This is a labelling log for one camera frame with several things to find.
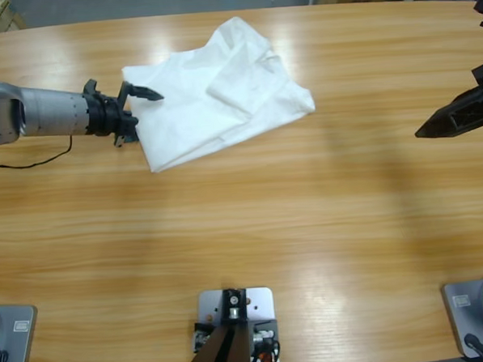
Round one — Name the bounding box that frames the grey white mount block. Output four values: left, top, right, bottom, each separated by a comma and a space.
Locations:
196, 284, 281, 362

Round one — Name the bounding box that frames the white T-shirt with small print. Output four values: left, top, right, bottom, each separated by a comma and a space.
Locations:
118, 12, 320, 176

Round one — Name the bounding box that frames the arm grey base plate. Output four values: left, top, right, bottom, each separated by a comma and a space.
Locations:
0, 303, 40, 362
439, 274, 483, 360

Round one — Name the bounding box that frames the black orange cable bundle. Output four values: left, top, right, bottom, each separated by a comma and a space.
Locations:
248, 328, 282, 362

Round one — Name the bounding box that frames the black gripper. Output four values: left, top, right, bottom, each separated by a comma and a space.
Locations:
81, 79, 167, 151

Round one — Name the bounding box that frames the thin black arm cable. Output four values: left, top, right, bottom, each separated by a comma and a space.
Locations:
0, 134, 74, 170

